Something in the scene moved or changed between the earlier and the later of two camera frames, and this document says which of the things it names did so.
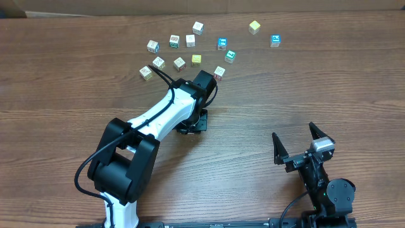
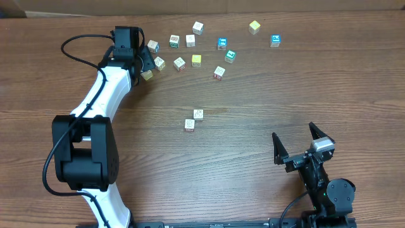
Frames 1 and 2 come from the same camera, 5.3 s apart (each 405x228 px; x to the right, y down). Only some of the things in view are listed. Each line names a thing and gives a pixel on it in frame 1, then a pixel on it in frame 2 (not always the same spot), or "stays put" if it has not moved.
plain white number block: x=190 y=40 stays put
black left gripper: x=196 y=125 → x=147 y=59
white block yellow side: x=145 y=73 stays put
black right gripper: x=300 y=158 stays put
